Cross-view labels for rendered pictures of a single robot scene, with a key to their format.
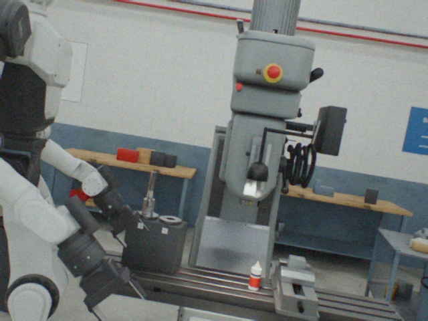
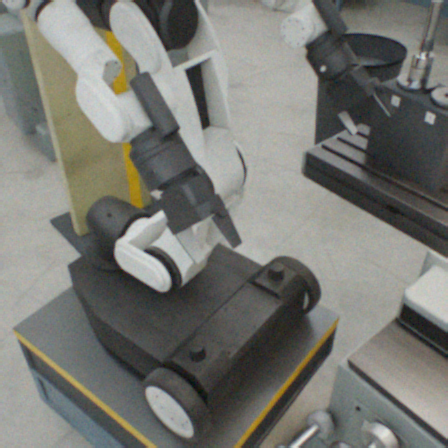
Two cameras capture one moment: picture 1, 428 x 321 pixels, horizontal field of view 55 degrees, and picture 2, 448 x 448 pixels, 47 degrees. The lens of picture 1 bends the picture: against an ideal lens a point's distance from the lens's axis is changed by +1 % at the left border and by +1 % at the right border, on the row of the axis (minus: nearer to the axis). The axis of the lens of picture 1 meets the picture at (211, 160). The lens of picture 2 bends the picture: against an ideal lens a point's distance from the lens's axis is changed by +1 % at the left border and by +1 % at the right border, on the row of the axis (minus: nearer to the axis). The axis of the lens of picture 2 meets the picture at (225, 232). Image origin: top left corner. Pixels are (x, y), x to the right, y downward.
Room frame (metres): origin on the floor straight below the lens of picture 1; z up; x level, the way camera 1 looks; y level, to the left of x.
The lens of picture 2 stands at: (0.51, -0.32, 1.66)
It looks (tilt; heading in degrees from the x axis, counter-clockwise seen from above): 40 degrees down; 47
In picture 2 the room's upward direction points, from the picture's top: straight up
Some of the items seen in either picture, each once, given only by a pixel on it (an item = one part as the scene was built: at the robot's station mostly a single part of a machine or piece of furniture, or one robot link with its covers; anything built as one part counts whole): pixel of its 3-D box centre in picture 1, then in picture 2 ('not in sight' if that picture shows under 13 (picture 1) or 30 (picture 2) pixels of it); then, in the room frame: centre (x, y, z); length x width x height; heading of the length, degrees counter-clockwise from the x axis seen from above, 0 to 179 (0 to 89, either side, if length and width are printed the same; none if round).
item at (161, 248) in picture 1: (155, 240); (423, 128); (1.60, 0.17, 1.06); 0.22 x 0.12 x 0.20; 80
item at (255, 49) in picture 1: (268, 68); not in sight; (1.56, -0.16, 1.81); 0.47 x 0.26 x 0.16; 178
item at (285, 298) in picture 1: (294, 282); not in sight; (1.51, -0.39, 1.02); 0.35 x 0.15 x 0.11; 176
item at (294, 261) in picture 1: (296, 265); not in sight; (1.54, -0.39, 1.08); 0.06 x 0.05 x 0.06; 86
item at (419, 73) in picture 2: (148, 207); (420, 69); (1.61, 0.22, 1.19); 0.05 x 0.05 x 0.05
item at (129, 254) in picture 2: not in sight; (164, 250); (1.12, 0.61, 0.68); 0.21 x 0.20 x 0.13; 99
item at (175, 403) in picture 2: not in sight; (175, 405); (0.90, 0.29, 0.50); 0.20 x 0.05 x 0.20; 99
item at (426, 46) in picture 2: (151, 185); (430, 28); (1.61, 0.22, 1.28); 0.03 x 0.03 x 0.11
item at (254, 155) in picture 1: (253, 166); not in sight; (1.44, -0.15, 1.45); 0.04 x 0.04 x 0.21; 88
